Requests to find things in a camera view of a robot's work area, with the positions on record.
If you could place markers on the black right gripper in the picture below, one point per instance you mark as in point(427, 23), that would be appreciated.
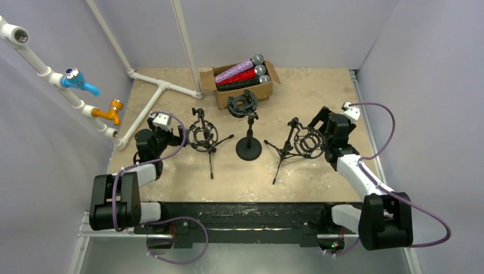
point(322, 123)

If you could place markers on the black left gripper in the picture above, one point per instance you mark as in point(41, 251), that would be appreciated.
point(175, 135)

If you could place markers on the tripod shock mount stand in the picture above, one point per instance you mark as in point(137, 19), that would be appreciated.
point(203, 136)
point(302, 141)

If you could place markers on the black glitter microphone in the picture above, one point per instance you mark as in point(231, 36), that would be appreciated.
point(243, 83)

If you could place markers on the red glitter microphone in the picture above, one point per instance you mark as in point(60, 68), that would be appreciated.
point(242, 76)

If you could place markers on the purple glitter microphone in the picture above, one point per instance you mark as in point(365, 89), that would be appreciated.
point(252, 64)

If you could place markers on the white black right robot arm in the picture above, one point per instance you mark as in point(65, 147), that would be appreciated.
point(385, 218)

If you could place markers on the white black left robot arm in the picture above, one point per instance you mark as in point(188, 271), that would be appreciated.
point(115, 200)

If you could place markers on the orange water tap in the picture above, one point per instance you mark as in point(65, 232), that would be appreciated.
point(112, 114)

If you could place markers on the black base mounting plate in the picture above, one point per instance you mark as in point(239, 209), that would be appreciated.
point(306, 224)

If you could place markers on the blue water tap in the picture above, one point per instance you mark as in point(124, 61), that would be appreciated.
point(74, 78)

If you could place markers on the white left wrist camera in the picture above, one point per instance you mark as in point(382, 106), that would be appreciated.
point(160, 119)

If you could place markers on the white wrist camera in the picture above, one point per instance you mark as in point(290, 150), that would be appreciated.
point(351, 112)
point(160, 119)

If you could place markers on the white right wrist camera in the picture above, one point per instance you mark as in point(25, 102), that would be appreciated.
point(351, 112)

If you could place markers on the white PVC pipe frame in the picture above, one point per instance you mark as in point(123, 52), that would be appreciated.
point(17, 37)

